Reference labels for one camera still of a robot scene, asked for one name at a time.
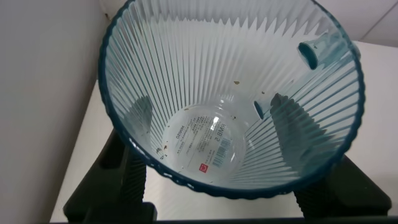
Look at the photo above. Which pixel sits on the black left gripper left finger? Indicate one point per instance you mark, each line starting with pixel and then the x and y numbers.
pixel 105 180

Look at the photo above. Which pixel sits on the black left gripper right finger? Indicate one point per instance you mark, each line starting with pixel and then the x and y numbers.
pixel 348 193

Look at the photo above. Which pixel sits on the clear blue ribbed cup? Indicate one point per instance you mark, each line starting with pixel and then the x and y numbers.
pixel 186 62

